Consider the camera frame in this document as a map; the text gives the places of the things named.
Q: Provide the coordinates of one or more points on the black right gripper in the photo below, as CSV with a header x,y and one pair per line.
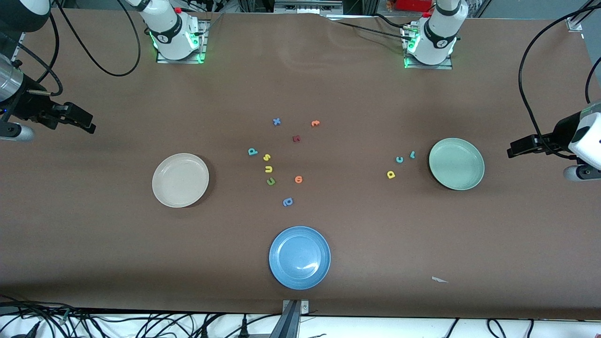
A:
x,y
29,106

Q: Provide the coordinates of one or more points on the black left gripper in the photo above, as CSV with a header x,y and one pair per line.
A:
x,y
550,142

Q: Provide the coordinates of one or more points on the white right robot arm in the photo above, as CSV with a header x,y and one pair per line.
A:
x,y
169,28

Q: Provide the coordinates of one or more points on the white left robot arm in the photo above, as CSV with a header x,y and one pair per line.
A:
x,y
439,33

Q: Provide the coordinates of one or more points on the light green plate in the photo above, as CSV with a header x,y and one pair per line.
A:
x,y
456,164

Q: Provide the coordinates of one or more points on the brown table cover mat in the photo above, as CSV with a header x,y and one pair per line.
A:
x,y
94,234

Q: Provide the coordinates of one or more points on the beige brown plate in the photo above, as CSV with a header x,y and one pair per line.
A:
x,y
181,180

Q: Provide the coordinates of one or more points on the white paper scrap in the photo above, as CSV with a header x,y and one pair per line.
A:
x,y
437,280

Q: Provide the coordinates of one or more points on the red background object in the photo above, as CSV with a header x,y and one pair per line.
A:
x,y
413,4

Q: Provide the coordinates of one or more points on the blue plate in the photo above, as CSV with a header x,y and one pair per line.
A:
x,y
299,258

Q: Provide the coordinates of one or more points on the grey device box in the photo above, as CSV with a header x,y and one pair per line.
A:
x,y
307,6

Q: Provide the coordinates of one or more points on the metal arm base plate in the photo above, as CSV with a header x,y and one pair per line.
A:
x,y
427,67
181,61

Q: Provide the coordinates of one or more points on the metal corner bracket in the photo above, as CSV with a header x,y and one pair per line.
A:
x,y
574,24

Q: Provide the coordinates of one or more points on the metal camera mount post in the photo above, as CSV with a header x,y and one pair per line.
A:
x,y
292,319

